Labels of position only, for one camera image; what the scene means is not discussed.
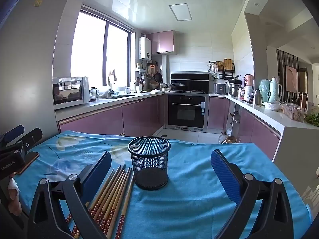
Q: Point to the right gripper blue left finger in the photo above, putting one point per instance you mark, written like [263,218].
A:
[46,218]

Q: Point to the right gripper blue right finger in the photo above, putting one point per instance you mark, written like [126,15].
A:
[274,219]

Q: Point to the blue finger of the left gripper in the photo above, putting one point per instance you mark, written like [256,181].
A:
[12,134]
[27,142]

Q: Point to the wooden chopstick red patterned end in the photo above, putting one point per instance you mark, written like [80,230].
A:
[75,232]
[110,223]
[110,200]
[69,218]
[93,206]
[106,193]
[119,224]

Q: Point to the person's left hand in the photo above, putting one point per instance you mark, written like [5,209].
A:
[14,196]

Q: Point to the smartphone with brown case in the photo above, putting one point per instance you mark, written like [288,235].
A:
[28,159]

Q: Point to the white microwave oven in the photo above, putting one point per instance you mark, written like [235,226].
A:
[70,91]

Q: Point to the blue floral tablecloth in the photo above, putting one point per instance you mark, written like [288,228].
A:
[193,204]

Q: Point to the yellow cooking oil bottle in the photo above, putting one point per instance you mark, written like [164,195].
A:
[226,139]

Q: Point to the silver refrigerator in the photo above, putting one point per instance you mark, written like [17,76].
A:
[28,38]

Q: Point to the black mesh pen cup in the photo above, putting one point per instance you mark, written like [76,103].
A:
[149,157]

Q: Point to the mint green thermos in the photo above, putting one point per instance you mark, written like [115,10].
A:
[274,90]

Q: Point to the black built-in oven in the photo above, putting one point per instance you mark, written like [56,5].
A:
[188,111]

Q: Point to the steel stock pot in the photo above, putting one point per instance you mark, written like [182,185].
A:
[233,89]

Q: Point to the black wok with lid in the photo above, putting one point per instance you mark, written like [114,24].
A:
[176,86]

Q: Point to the pink upper cabinet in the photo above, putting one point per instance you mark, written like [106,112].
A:
[162,42]

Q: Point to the black range hood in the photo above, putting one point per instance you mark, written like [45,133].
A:
[195,82]

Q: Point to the white wall water heater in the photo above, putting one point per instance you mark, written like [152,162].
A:
[144,48]

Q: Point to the black wall rack shelf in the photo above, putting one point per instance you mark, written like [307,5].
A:
[224,69]

